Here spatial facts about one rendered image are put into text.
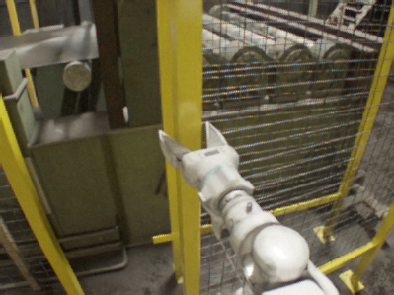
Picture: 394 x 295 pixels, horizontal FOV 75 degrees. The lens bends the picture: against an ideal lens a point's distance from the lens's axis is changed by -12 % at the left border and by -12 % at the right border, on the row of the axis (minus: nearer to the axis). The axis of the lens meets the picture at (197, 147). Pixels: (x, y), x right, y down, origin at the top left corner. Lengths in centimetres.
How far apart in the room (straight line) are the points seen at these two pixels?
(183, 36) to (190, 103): 13
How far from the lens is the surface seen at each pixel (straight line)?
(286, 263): 35
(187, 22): 52
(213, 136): 61
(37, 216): 102
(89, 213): 196
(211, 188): 46
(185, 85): 55
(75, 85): 176
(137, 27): 143
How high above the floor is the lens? 166
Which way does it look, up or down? 33 degrees down
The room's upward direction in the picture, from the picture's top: straight up
